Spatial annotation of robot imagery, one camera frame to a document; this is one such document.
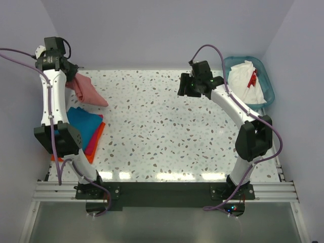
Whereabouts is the folded teal t shirt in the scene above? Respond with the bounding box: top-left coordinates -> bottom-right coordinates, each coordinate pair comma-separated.
67,107 -> 103,154

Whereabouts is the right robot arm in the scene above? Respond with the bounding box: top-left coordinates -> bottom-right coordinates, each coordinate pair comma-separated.
178,61 -> 272,199

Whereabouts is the teal plastic bin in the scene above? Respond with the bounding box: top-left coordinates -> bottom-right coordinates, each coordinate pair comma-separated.
224,56 -> 275,110

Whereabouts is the folded magenta t shirt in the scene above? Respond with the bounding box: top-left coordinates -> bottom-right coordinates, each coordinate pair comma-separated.
84,122 -> 105,156

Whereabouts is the white t shirt in bin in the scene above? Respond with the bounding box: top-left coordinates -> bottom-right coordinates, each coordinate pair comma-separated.
228,60 -> 266,104

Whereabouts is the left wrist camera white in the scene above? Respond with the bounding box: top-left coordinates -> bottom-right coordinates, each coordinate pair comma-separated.
34,45 -> 46,60

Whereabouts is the folded orange t shirt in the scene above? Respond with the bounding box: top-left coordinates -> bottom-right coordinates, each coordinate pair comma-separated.
51,121 -> 106,165

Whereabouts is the aluminium rail frame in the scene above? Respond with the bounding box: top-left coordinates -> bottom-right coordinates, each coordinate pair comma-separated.
21,161 -> 306,242

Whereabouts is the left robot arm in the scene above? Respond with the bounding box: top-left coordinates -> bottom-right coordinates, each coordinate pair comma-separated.
34,36 -> 108,198

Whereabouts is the salmon pink t shirt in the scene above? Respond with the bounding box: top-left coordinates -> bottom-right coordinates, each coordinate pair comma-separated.
65,73 -> 108,107

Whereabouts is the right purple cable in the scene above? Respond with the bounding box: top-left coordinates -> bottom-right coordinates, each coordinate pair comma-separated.
188,44 -> 284,213

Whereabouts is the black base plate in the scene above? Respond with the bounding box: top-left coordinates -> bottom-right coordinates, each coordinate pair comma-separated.
74,182 -> 256,216

